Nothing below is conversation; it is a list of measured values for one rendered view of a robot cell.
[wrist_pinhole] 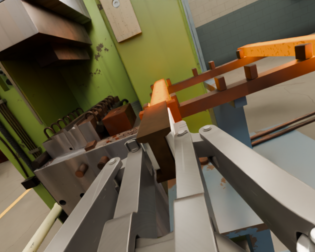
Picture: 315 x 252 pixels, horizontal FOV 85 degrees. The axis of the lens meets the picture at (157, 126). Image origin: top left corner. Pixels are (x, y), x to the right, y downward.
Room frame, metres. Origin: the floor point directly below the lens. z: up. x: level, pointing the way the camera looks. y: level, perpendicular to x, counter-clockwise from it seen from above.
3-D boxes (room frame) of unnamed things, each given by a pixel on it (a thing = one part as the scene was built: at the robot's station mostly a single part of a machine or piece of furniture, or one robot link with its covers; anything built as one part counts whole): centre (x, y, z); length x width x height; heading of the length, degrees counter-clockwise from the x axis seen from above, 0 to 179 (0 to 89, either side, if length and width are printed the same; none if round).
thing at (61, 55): (0.82, 0.24, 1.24); 0.30 x 0.07 x 0.06; 172
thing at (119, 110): (0.61, 0.11, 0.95); 0.12 x 0.09 x 0.07; 172
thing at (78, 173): (0.49, 0.27, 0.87); 0.04 x 0.03 x 0.03; 172
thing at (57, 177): (0.79, 0.21, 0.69); 0.56 x 0.38 x 0.45; 172
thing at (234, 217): (0.35, -0.15, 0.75); 0.40 x 0.30 x 0.02; 81
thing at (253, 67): (0.35, -0.15, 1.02); 0.23 x 0.06 x 0.02; 171
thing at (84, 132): (0.79, 0.27, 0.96); 0.42 x 0.20 x 0.09; 172
